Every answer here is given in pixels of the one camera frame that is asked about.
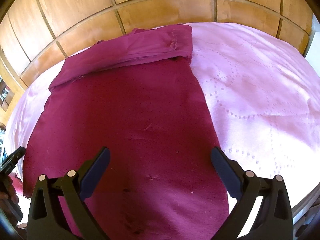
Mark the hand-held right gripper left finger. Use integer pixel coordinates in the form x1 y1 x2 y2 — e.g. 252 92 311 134
27 147 111 240

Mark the dark red towel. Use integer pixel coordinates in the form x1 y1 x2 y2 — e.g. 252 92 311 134
22 24 229 240

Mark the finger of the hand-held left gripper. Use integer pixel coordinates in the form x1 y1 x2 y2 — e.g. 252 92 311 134
0 147 26 174

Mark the person's left hand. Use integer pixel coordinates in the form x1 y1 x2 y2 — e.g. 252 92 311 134
7 176 19 204

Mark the wooden wardrobe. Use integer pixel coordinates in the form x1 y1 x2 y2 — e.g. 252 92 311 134
0 0 316 90

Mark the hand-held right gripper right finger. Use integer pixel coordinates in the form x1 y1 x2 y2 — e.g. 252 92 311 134
210 147 293 240

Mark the wooden shelf cabinet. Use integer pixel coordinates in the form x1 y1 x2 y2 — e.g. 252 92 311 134
0 52 24 125

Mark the pink bed cover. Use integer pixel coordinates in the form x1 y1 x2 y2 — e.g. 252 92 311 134
4 22 320 230

